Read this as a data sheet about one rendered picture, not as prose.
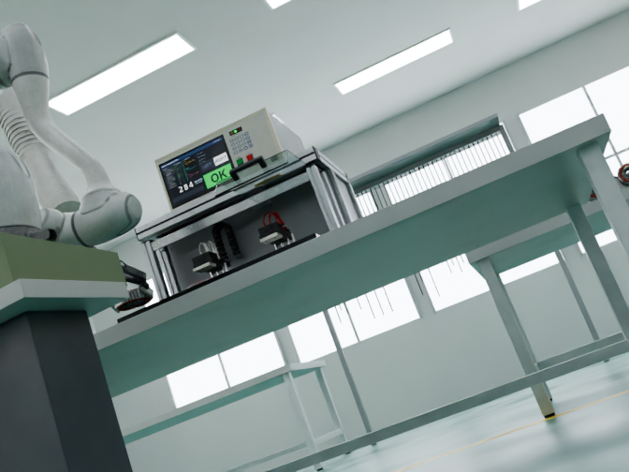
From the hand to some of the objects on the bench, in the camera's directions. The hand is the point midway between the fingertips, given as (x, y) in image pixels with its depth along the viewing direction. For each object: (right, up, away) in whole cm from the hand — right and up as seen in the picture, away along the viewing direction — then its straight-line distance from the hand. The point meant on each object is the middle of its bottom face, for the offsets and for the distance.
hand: (132, 299), depth 222 cm
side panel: (+74, +10, +38) cm, 83 cm away
